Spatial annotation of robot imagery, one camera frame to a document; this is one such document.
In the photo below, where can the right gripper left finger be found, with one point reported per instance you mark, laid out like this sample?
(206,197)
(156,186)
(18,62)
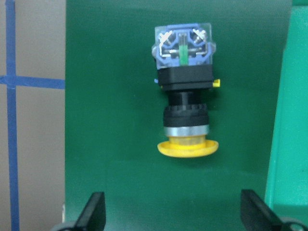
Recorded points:
(93,216)

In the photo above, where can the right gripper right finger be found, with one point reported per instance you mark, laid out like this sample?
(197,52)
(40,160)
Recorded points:
(256,215)

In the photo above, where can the green plastic tray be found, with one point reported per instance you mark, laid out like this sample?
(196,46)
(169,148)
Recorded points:
(287,182)

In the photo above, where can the green conveyor belt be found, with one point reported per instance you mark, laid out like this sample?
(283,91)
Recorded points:
(114,112)

